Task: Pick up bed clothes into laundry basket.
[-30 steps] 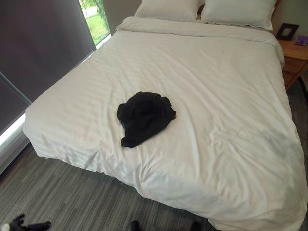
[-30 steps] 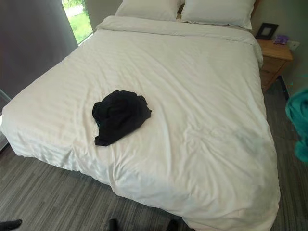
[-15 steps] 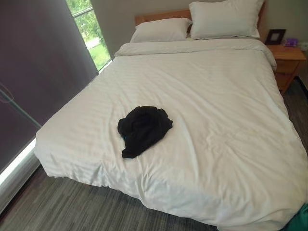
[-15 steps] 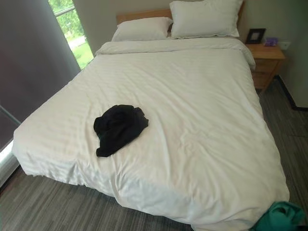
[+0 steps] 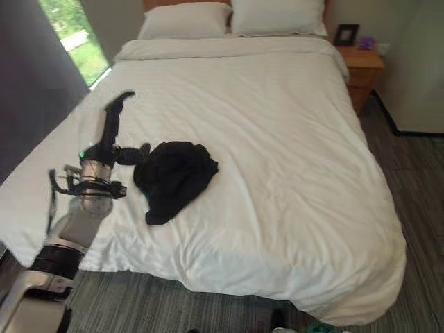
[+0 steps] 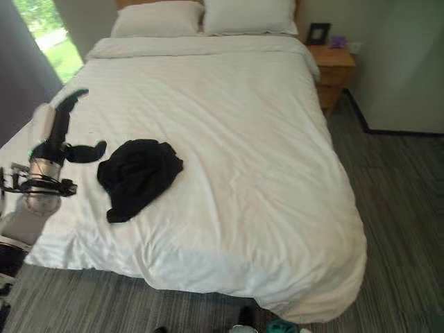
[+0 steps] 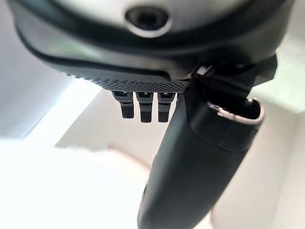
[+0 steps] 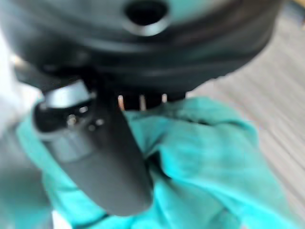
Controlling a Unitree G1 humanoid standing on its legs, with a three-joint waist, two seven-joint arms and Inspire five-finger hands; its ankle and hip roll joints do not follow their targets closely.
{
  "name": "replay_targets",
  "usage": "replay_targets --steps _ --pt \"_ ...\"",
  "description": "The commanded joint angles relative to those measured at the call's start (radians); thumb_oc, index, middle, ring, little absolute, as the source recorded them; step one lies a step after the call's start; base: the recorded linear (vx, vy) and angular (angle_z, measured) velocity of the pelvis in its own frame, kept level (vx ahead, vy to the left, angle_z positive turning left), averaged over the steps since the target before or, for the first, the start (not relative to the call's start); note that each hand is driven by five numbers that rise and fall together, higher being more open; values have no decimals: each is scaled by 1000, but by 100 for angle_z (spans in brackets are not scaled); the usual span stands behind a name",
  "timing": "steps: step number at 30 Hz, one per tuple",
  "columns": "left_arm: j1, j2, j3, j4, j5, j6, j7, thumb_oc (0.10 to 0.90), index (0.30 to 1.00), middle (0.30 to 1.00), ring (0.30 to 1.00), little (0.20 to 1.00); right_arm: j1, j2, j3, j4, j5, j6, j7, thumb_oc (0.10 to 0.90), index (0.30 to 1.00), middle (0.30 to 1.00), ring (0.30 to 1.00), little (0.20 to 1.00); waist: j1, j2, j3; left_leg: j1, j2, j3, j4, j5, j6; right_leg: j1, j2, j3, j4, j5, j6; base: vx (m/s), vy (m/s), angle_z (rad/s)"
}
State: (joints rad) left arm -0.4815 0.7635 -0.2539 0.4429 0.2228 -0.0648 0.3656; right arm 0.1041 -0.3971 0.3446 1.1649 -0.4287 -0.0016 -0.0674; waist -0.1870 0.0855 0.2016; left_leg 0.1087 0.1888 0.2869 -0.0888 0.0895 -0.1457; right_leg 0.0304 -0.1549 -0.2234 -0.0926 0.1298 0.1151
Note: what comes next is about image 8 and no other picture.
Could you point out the teal cloth garment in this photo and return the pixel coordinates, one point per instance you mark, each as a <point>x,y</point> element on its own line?
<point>202,167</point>

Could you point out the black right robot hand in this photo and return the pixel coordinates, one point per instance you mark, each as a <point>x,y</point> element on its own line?
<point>147,59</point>

